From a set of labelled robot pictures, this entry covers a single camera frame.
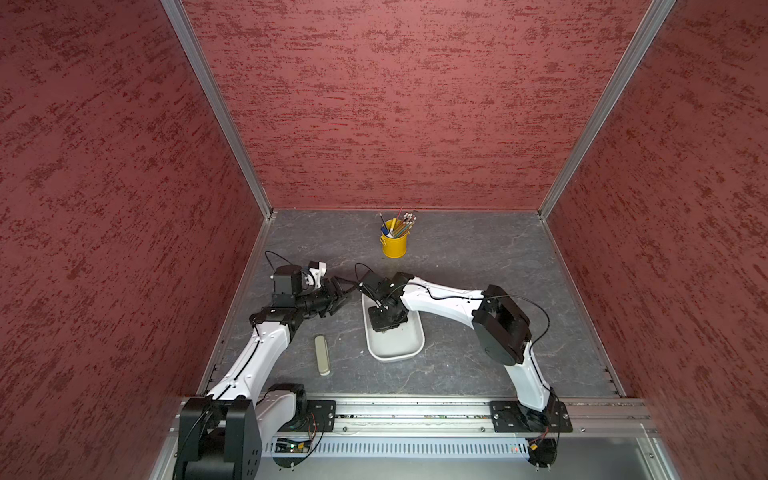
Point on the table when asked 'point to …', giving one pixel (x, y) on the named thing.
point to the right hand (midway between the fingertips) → (383, 330)
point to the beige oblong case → (321, 349)
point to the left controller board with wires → (290, 445)
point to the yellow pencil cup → (394, 248)
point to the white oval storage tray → (401, 342)
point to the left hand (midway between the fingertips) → (355, 295)
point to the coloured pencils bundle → (400, 226)
